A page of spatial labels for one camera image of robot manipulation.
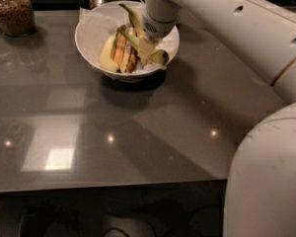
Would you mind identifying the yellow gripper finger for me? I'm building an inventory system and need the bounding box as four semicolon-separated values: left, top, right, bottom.
138;37;156;60

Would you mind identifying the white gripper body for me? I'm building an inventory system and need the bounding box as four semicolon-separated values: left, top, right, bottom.
141;0;181;39

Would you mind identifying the black cable on floor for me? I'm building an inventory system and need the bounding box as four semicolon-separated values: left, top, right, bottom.
102;226;132;237

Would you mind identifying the white paper liner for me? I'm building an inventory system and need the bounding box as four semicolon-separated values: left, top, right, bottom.
78;2;180;80

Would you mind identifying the upright green banana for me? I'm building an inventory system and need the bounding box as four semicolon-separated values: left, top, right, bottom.
118;2;148;68

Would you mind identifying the white bowl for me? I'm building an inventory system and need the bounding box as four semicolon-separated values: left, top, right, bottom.
74;0;181;84

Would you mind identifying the orange bruised banana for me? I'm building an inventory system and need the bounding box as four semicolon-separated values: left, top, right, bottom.
113;26;126;66

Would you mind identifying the yellow banana left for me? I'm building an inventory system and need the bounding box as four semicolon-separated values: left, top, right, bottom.
100;35;119;72

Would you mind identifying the glass jar left with grains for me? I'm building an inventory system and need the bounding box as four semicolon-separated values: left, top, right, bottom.
0;0;36;37

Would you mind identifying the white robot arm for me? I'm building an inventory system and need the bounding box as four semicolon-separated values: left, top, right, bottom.
143;0;296;237

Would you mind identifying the brown spotted banana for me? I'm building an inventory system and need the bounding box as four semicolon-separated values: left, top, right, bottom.
119;41;136;73

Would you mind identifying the green-yellow banana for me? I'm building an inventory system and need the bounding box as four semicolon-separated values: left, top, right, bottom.
116;28;170;65

